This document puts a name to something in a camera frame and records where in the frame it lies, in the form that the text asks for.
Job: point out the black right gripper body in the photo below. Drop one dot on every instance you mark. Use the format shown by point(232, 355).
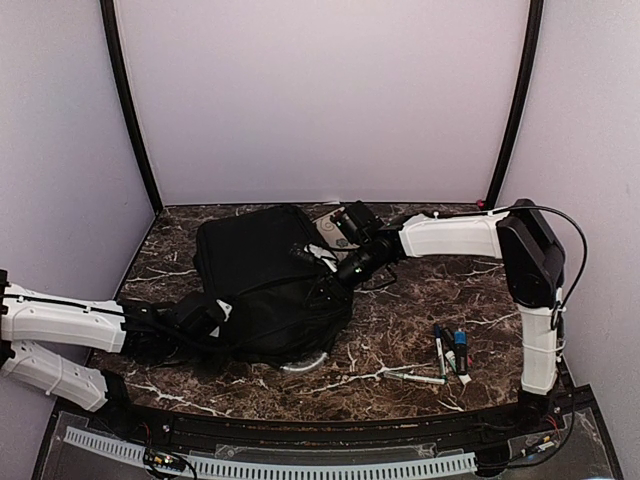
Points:
point(368, 263)

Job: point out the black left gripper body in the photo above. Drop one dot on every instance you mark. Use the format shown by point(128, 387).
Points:
point(187, 350)

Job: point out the black student bag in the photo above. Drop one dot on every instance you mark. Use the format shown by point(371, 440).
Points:
point(284, 309)

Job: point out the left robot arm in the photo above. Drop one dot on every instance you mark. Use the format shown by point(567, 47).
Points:
point(31, 320)

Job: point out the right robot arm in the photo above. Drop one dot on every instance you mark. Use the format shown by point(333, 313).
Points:
point(533, 259)

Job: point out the blue-capped white marker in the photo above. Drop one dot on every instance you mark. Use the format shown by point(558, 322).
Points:
point(440, 352)

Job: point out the black marker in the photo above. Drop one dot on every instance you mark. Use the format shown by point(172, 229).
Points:
point(450, 355)

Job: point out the blue-capped black highlighter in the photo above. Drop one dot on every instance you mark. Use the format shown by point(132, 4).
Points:
point(461, 349)

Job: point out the clear-capped white pen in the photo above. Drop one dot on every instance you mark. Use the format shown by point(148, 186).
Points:
point(403, 376)

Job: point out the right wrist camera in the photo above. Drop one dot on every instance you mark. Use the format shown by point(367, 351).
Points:
point(357, 223)

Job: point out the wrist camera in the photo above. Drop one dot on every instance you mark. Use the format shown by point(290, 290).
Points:
point(197, 315)
point(357, 223)

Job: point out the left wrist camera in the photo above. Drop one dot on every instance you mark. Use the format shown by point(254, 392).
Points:
point(197, 315)

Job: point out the grey slotted cable duct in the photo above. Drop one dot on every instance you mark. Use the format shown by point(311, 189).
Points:
point(202, 467)

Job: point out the black front rail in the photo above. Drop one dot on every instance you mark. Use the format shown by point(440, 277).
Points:
point(166, 428)

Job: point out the right black frame post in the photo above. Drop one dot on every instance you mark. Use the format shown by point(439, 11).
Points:
point(521, 88)

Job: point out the black frame post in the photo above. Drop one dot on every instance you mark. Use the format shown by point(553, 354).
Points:
point(128, 109)
point(521, 88)

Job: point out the left black frame post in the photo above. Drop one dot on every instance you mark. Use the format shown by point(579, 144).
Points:
point(128, 109)

